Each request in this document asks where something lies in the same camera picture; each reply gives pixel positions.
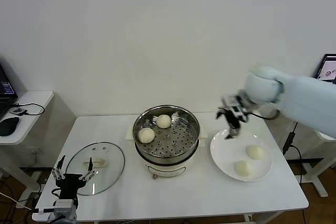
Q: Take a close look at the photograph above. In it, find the white round plate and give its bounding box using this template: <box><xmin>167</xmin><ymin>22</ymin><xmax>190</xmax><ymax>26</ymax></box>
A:
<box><xmin>210</xmin><ymin>128</ymin><xmax>274</xmax><ymax>183</ymax></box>

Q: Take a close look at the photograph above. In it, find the black laptop with dark screen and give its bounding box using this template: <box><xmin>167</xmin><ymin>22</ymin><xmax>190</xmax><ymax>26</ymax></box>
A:
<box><xmin>0</xmin><ymin>60</ymin><xmax>20</xmax><ymax>121</ymax></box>

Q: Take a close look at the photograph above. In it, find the white side table with mouse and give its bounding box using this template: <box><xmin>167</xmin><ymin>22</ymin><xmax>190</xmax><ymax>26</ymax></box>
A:
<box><xmin>0</xmin><ymin>90</ymin><xmax>56</xmax><ymax>190</ymax></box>

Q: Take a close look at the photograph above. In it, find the grey laptop with pink windows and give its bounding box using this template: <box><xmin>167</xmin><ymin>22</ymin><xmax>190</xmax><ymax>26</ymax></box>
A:
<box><xmin>313</xmin><ymin>54</ymin><xmax>336</xmax><ymax>84</ymax></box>

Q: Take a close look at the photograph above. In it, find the black computer mouse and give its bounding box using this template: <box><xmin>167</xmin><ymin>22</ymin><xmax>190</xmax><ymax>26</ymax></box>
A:
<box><xmin>0</xmin><ymin>116</ymin><xmax>21</xmax><ymax>136</ymax></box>

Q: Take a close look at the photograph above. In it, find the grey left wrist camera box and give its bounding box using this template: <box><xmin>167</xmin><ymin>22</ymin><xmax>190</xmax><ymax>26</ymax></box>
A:
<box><xmin>53</xmin><ymin>199</ymin><xmax>75</xmax><ymax>215</ymax></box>

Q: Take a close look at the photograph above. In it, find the cream electric cooker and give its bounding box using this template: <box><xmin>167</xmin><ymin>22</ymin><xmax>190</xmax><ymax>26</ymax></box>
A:
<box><xmin>126</xmin><ymin>124</ymin><xmax>209</xmax><ymax>180</ymax></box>

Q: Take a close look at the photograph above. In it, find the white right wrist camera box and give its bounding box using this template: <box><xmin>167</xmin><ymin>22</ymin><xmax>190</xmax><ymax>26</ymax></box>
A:
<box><xmin>232</xmin><ymin>95</ymin><xmax>250</xmax><ymax>123</ymax></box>

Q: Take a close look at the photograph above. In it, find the stainless steel steamer basket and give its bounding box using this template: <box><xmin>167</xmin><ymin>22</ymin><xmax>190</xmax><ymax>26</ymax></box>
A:
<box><xmin>133</xmin><ymin>105</ymin><xmax>202</xmax><ymax>158</ymax></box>

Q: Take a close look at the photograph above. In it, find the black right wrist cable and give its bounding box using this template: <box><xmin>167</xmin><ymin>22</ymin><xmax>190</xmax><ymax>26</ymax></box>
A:
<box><xmin>249</xmin><ymin>108</ymin><xmax>282</xmax><ymax>121</ymax></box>

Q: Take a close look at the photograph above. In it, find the black cable with looped end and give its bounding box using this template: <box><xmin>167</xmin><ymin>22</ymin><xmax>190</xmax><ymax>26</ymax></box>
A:
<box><xmin>12</xmin><ymin>102</ymin><xmax>46</xmax><ymax>116</ymax></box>

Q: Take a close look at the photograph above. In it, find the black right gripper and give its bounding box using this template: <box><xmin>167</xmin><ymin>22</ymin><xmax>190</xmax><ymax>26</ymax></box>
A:
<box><xmin>215</xmin><ymin>105</ymin><xmax>241</xmax><ymax>141</ymax></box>

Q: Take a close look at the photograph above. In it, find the black cable with inline adapter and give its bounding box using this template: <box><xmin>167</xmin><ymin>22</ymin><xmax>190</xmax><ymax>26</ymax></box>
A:
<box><xmin>282</xmin><ymin>123</ymin><xmax>307</xmax><ymax>186</ymax></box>

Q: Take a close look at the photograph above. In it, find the white table leg frame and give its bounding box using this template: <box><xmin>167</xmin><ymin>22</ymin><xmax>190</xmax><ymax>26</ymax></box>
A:
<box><xmin>243</xmin><ymin>208</ymin><xmax>283</xmax><ymax>224</ymax></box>

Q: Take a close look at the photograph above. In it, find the white floor cable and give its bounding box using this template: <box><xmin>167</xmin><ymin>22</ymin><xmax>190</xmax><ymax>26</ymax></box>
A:
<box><xmin>0</xmin><ymin>190</ymin><xmax>35</xmax><ymax>211</ymax></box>

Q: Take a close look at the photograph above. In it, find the glass lid with cream handle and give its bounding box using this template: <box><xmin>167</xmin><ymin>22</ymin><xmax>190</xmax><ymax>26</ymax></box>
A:
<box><xmin>65</xmin><ymin>141</ymin><xmax>126</xmax><ymax>196</ymax></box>

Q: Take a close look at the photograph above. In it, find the small black usb adapter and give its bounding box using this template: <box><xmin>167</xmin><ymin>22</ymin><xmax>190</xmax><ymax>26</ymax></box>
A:
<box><xmin>10</xmin><ymin>107</ymin><xmax>28</xmax><ymax>116</ymax></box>

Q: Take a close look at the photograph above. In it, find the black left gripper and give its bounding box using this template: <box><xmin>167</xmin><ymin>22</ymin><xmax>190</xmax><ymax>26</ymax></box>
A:
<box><xmin>51</xmin><ymin>155</ymin><xmax>96</xmax><ymax>200</ymax></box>

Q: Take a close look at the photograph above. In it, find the white steamed baozi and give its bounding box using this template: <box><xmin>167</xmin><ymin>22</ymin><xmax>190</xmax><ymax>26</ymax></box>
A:
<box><xmin>246</xmin><ymin>144</ymin><xmax>265</xmax><ymax>161</ymax></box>
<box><xmin>138</xmin><ymin>127</ymin><xmax>156</xmax><ymax>144</ymax></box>
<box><xmin>156</xmin><ymin>114</ymin><xmax>173</xmax><ymax>130</ymax></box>
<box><xmin>234</xmin><ymin>160</ymin><xmax>254</xmax><ymax>178</ymax></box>

